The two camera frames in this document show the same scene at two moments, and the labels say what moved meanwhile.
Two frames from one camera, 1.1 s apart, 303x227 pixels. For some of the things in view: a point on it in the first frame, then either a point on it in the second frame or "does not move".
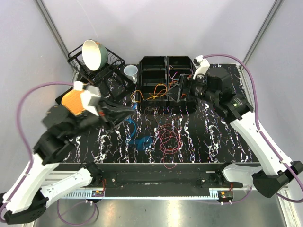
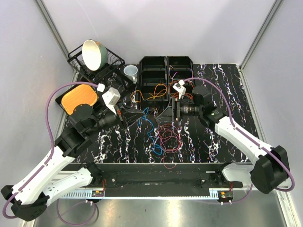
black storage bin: x=153 y=65 does not move
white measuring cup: x=130 y=71 does not move
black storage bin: x=180 y=92 does not move
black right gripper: x=189 y=76 -> x=167 y=115
